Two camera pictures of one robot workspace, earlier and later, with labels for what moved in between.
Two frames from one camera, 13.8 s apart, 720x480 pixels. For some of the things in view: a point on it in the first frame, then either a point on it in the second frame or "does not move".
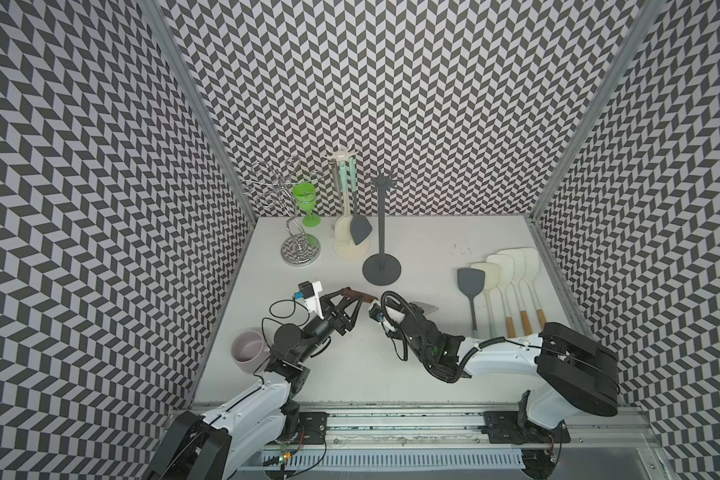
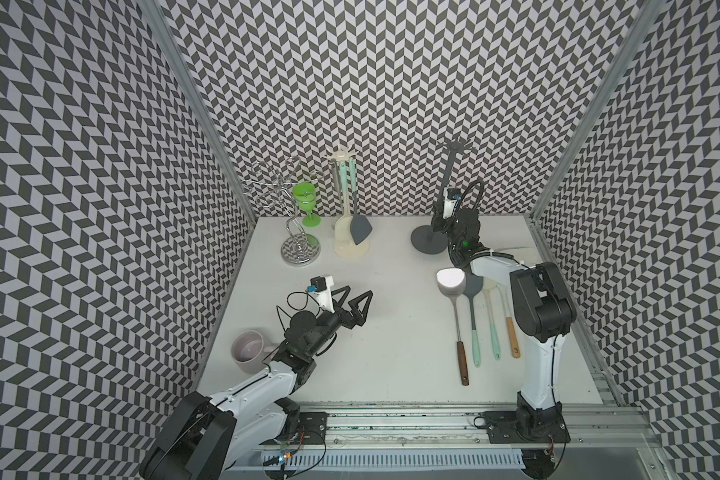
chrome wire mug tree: [301, 248] does not move
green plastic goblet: [305, 193] does not move
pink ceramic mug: [249, 352] does not move
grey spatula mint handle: [360, 227] does not move
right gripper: [411, 309] to [439, 214]
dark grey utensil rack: [381, 269] to [434, 238]
